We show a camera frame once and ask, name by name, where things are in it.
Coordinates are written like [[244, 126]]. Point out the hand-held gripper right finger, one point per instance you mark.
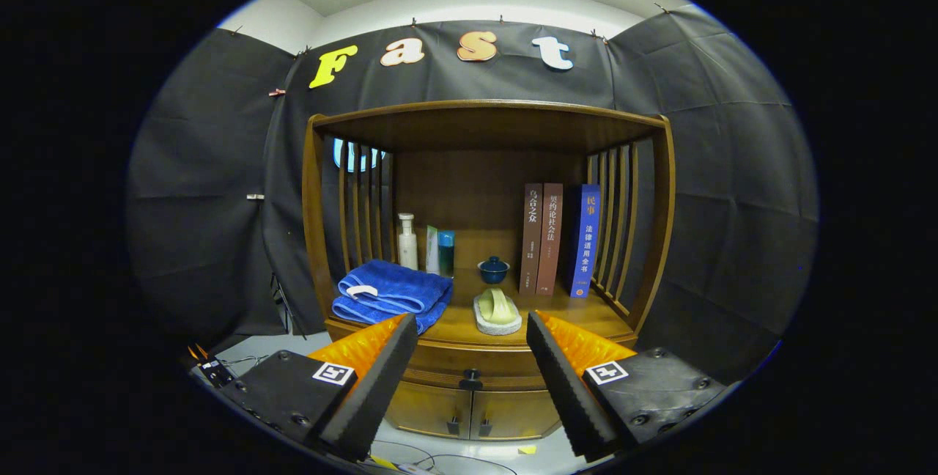
[[568, 394]]

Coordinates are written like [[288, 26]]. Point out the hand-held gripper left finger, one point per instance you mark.
[[374, 394]]

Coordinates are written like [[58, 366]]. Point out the wooden drawer with black knob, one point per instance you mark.
[[476, 359]]

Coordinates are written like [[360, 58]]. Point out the wooden countertop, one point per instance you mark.
[[458, 325]]

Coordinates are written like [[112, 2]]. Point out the wooden cabinet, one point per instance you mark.
[[476, 189]]

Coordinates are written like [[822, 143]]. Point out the folded blue towel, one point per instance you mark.
[[396, 288]]

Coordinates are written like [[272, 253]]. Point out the dark blue lidded teacup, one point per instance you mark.
[[494, 272]]

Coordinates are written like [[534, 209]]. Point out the white pump bottle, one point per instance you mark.
[[407, 248]]

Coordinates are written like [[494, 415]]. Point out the reddish brown book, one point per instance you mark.
[[549, 240]]

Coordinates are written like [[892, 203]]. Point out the blue book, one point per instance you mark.
[[586, 240]]

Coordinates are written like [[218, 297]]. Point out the blue-capped clear bottle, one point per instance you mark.
[[446, 255]]

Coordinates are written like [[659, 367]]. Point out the dark brown book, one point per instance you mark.
[[530, 240]]

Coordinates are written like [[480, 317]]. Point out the black backdrop cloth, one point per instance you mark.
[[733, 167]]

